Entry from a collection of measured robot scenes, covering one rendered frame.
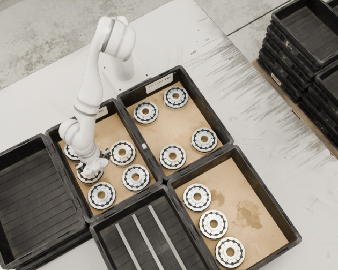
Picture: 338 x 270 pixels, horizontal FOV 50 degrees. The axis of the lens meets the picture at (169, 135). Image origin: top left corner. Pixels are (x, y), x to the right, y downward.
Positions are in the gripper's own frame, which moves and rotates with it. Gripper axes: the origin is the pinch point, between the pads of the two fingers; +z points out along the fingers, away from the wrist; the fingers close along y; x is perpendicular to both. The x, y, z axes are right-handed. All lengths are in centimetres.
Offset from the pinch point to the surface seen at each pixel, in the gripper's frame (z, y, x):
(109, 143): 2.6, -8.2, -7.4
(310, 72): 38, -121, -6
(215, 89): 16, -63, -13
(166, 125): 2.8, -31.4, -2.9
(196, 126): 2.9, -41.6, 3.7
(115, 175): 2.6, -4.2, 5.9
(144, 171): -0.2, -14.4, 10.9
